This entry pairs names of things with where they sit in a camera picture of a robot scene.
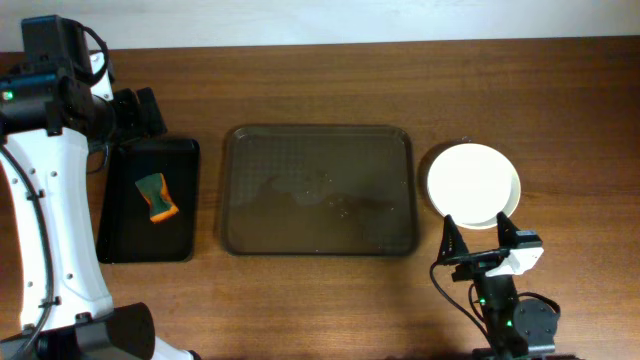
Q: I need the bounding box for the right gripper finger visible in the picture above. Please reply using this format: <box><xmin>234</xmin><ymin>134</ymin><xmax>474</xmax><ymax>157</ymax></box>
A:
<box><xmin>436</xmin><ymin>215</ymin><xmax>469</xmax><ymax>264</ymax></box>
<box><xmin>496</xmin><ymin>212</ymin><xmax>521</xmax><ymax>249</ymax></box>

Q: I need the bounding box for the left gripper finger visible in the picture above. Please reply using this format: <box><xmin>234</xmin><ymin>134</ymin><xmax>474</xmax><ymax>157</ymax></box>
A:
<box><xmin>136</xmin><ymin>87</ymin><xmax>167</xmax><ymax>137</ymax></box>
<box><xmin>112</xmin><ymin>89</ymin><xmax>143</xmax><ymax>143</ymax></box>

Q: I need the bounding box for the cream plate with ketchup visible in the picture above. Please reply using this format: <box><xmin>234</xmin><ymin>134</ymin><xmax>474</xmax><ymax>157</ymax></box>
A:
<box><xmin>425</xmin><ymin>143</ymin><xmax>520</xmax><ymax>229</ymax></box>

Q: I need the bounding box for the orange green sponge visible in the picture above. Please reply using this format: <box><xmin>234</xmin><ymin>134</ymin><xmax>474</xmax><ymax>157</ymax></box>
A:
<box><xmin>135</xmin><ymin>173</ymin><xmax>179</xmax><ymax>224</ymax></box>

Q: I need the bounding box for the pale green plate with ketchup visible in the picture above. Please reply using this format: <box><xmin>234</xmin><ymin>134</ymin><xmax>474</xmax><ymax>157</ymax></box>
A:
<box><xmin>435</xmin><ymin>172</ymin><xmax>521</xmax><ymax>230</ymax></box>

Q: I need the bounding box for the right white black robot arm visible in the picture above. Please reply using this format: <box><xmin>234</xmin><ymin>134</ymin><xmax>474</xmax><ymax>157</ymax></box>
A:
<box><xmin>429</xmin><ymin>212</ymin><xmax>561</xmax><ymax>359</ymax></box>

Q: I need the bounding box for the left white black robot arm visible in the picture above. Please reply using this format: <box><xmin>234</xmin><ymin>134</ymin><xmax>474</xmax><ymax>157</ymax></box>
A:
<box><xmin>1</xmin><ymin>52</ymin><xmax>191</xmax><ymax>359</ymax></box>

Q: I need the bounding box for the black plastic tray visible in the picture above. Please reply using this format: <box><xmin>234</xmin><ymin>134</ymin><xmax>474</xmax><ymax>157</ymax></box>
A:
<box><xmin>96</xmin><ymin>139</ymin><xmax>200</xmax><ymax>264</ymax></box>

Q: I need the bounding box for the brown serving tray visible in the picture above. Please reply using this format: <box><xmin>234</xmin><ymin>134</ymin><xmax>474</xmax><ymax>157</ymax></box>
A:
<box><xmin>219</xmin><ymin>125</ymin><xmax>420</xmax><ymax>257</ymax></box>

